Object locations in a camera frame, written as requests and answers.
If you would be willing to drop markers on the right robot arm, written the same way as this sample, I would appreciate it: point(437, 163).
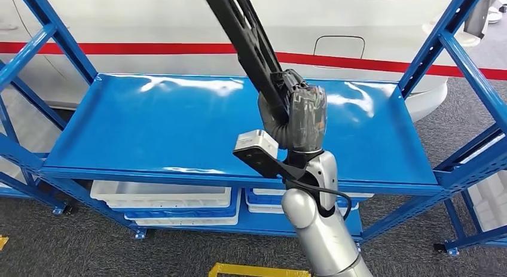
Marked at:
point(317, 235)

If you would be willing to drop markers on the long black car part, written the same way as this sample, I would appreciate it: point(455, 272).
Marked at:
point(245, 33)

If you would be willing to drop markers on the grey post white base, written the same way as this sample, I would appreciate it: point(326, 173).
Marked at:
point(477, 13)

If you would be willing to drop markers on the white car red stripe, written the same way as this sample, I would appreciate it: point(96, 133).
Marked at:
point(158, 21)

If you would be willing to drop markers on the clear plastic film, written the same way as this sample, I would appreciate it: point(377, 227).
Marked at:
point(315, 104)

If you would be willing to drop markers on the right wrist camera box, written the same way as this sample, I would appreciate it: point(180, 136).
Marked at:
point(255, 144)

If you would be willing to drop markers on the yellow floor tape square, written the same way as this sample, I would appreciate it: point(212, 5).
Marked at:
point(3, 242)
point(257, 269)

